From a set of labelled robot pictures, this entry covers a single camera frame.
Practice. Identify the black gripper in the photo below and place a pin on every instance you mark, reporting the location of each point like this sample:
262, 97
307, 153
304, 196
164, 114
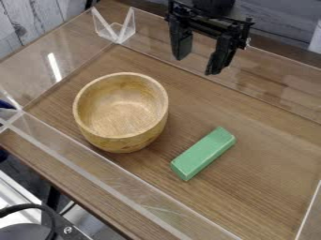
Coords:
215, 18

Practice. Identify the brown wooden bowl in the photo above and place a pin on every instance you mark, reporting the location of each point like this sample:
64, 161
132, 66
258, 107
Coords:
121, 111

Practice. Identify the green rectangular block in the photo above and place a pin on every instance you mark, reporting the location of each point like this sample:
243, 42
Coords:
203, 153

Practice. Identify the clear acrylic tray walls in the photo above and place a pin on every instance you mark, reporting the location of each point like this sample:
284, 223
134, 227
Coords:
259, 193

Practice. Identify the blue object at edge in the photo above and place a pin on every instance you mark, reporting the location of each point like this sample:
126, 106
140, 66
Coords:
6, 105

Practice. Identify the black metal bracket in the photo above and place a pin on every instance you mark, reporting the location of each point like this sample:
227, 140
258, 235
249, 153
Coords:
66, 230

